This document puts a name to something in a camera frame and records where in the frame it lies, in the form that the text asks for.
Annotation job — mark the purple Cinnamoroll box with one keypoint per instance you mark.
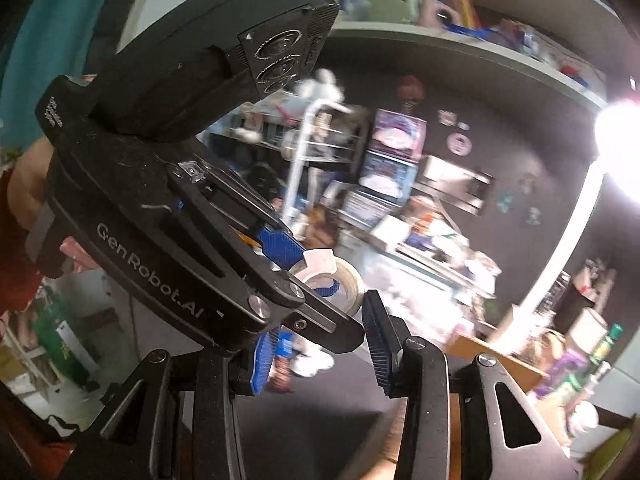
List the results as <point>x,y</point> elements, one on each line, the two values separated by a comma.
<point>398,135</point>

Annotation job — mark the person's left hand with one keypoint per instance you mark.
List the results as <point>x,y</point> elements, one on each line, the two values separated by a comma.
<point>26,198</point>

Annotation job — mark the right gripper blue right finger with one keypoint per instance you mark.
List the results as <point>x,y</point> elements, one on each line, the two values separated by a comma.
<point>384,344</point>

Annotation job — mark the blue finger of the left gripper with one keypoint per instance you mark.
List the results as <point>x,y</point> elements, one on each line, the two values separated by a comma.
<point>281,248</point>
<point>328,291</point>

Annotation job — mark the green glass bottle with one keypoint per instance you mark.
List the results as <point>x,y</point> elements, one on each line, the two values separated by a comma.
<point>579,378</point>

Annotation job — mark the white wall shelf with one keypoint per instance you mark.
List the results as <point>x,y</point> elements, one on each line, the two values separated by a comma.
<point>597,38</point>

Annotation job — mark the white LED light bar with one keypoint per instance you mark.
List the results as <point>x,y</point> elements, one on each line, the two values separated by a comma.
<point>513,331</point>

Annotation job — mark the silver wall socket panel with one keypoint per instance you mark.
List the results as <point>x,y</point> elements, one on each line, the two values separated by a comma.
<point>455,185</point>

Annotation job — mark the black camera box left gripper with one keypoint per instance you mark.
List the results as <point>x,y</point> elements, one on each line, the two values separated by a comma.
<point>202,60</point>

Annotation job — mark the white tape roll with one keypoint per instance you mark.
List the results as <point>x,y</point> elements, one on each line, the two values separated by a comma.
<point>331,278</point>

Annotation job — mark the white wire rack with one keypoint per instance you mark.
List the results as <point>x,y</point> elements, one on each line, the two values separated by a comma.
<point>260,142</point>

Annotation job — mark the blue Cinnamoroll box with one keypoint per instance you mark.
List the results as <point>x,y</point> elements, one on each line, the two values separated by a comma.
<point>388,178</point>

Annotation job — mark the round purple wall sticker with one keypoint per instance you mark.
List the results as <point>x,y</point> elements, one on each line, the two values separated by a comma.
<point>459,144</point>

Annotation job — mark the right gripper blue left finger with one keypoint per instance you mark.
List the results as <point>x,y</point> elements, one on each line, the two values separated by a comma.
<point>263,355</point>

